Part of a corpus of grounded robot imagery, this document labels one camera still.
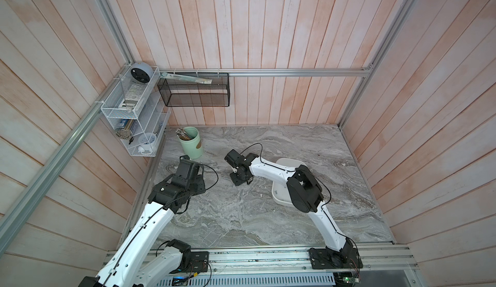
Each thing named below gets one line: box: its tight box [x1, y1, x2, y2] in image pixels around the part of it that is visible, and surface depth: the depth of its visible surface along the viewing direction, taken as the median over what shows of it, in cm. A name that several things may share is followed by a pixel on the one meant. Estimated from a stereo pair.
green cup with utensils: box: [175, 126, 204, 160], surface depth 100 cm
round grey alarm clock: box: [130, 62, 154, 84], surface depth 83 cm
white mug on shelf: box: [137, 132, 157, 153], surface depth 92 cm
